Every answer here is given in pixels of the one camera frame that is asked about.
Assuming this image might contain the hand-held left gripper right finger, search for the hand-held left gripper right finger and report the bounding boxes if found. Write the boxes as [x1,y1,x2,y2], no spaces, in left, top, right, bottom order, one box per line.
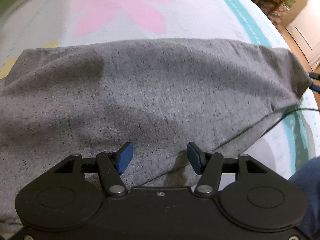
[186,142,272,197]

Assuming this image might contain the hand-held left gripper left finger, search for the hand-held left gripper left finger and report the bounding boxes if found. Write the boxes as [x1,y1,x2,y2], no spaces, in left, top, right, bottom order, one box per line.
[48,141,134,196]

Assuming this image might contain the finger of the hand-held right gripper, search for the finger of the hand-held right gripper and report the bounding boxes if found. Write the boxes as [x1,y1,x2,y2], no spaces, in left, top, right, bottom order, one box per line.
[309,72,320,92]

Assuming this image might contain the grey pants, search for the grey pants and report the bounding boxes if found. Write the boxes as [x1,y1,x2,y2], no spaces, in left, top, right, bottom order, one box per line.
[0,38,313,227]

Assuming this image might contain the white door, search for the white door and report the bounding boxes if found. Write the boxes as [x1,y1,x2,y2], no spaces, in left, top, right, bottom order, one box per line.
[286,0,320,68]

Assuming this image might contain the thin black cable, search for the thin black cable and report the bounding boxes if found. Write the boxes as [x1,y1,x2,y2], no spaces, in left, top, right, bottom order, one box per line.
[262,106,320,138]

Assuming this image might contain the person's leg in jeans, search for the person's leg in jeans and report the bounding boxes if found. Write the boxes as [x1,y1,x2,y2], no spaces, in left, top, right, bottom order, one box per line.
[287,156,320,240]

